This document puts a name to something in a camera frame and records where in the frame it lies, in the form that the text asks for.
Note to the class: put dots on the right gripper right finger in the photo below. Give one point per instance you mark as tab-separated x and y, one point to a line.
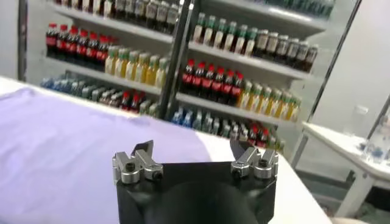
259	164

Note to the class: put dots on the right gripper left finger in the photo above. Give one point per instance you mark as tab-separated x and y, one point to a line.
134	167

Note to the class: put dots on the lavender cartoon-print t-shirt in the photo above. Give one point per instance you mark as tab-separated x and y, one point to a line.
61	152

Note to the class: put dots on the green-cap yellow juice bottle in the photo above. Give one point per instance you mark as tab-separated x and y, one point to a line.
285	108
245	97
122	64
152	72
162	75
111	62
275	106
142	70
132	67
265	103
295	111
255	100

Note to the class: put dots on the blue water bottle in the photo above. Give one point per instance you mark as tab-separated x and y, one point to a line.
177	117
187	119

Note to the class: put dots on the white side table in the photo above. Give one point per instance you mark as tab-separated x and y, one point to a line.
335	140

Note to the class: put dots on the glass drink display cabinet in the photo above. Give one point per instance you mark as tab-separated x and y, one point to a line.
259	63
137	30

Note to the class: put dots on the tall clear white-cap bottle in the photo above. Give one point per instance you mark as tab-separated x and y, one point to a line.
355	120

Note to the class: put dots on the beige-label dark drink bottle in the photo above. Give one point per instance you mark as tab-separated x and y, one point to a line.
311	58
292	52
302	55
282	50
262	44
272	47

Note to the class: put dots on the green-cap tea bottle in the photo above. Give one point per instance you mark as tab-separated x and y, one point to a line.
240	41
250	44
230	38
209	33
220	36
199	30

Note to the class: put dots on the clear plastic water bottle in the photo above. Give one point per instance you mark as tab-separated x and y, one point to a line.
377	143

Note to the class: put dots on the white-cap dark drink bottle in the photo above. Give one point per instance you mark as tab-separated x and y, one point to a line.
150	13
139	12
161	15
129	10
172	18
119	9

